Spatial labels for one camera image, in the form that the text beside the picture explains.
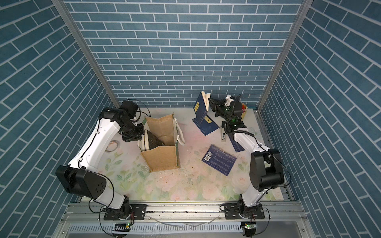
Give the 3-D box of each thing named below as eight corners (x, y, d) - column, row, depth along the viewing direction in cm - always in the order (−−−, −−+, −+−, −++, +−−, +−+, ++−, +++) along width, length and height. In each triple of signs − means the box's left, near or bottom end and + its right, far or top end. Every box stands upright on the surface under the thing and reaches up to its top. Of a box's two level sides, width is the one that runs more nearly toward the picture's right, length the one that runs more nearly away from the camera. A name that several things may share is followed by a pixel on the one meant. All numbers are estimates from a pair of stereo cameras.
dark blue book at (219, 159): (201, 160, 94) (201, 159, 93) (211, 146, 101) (211, 144, 100) (227, 176, 88) (228, 175, 86) (236, 159, 95) (236, 158, 93)
